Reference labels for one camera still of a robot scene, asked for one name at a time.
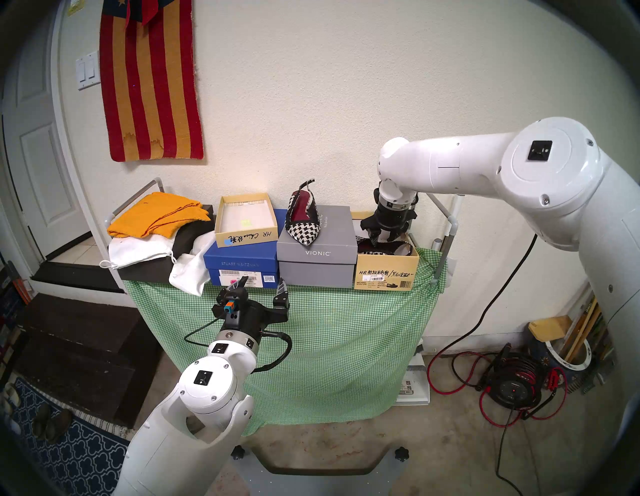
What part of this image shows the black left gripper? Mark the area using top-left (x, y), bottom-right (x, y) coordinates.
top-left (222, 276), bottom-right (290, 347)

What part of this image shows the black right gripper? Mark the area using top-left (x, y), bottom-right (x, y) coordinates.
top-left (361, 199), bottom-right (418, 247)

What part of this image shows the houndstooth slingback heel shoe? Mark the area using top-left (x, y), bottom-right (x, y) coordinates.
top-left (356, 239), bottom-right (415, 257)
top-left (285, 179), bottom-right (322, 247)

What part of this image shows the tan shoe box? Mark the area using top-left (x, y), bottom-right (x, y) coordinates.
top-left (352, 211), bottom-right (421, 292)

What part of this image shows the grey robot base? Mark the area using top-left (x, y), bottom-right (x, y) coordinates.
top-left (230, 445), bottom-right (411, 496)

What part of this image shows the blue Stuart Weitzman shoe box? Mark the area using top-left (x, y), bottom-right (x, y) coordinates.
top-left (203, 209), bottom-right (290, 289)

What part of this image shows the grey Vionic shoe box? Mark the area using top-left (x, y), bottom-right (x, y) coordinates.
top-left (276, 205), bottom-right (360, 289)

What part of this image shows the small tan open box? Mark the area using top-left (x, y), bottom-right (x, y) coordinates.
top-left (214, 193), bottom-right (279, 248)

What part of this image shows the black flat box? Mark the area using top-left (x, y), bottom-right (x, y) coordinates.
top-left (117, 202), bottom-right (217, 285)

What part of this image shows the white cloth dust bag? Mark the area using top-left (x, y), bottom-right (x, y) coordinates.
top-left (169, 230), bottom-right (219, 297)

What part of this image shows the green checked tablecloth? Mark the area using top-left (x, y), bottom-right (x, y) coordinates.
top-left (124, 247), bottom-right (449, 437)

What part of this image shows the orange folded cloth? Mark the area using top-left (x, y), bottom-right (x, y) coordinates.
top-left (108, 192), bottom-right (213, 240)

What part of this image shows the white device under table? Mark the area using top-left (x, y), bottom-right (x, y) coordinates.
top-left (397, 345), bottom-right (432, 406)

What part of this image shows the dark brown floor mat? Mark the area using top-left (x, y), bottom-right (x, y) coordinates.
top-left (14, 292), bottom-right (165, 430)

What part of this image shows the bundle of wooden sticks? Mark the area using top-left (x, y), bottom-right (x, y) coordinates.
top-left (560, 295), bottom-right (613, 363)

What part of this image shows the blue white bucket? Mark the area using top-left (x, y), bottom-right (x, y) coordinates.
top-left (530, 337), bottom-right (594, 386)

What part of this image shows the dark slipper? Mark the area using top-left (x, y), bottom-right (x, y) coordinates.
top-left (32, 402), bottom-right (52, 439)
top-left (46, 408), bottom-right (75, 444)

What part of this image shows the blue patterned rug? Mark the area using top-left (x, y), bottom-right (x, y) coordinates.
top-left (0, 377), bottom-right (130, 496)

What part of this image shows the white panel door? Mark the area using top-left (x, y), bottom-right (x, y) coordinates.
top-left (0, 10), bottom-right (93, 263)

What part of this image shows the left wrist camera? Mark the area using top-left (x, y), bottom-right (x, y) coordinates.
top-left (219, 289), bottom-right (249, 318)

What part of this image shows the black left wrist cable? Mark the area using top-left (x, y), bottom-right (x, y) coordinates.
top-left (183, 317), bottom-right (293, 375)

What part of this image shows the grey cart handle frame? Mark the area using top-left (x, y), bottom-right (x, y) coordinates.
top-left (105, 177), bottom-right (166, 227)
top-left (425, 192), bottom-right (461, 292)

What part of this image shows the white drawstring dust bag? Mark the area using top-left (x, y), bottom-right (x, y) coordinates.
top-left (100, 232), bottom-right (177, 271)

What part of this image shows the black power cord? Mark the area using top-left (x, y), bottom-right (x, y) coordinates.
top-left (427, 232), bottom-right (539, 361)

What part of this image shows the black red cable reel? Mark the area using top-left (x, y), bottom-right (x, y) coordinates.
top-left (487, 344), bottom-right (547, 412)

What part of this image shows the red yellow striped wall hanging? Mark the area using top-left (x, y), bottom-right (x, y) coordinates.
top-left (99, 0), bottom-right (205, 163)

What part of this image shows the thin black floor cable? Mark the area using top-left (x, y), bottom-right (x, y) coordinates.
top-left (495, 407), bottom-right (525, 496)

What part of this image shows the white light switch plate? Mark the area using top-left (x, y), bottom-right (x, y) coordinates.
top-left (75, 50), bottom-right (102, 91)

